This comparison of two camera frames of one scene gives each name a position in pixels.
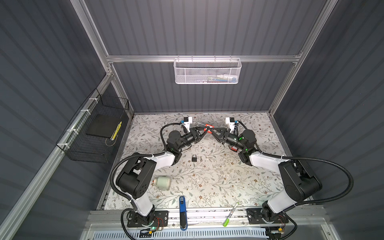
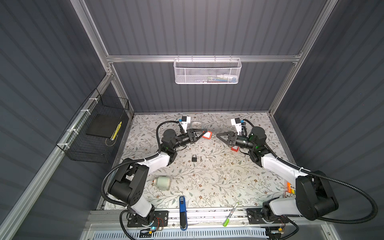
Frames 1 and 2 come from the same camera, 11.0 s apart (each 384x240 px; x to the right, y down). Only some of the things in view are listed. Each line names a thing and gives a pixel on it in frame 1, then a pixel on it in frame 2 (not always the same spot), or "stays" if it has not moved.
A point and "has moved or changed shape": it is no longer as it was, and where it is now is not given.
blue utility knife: [183, 219] stays
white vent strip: [182, 233] stays
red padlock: [210, 126] has moved or changed shape
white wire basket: [207, 71] stays
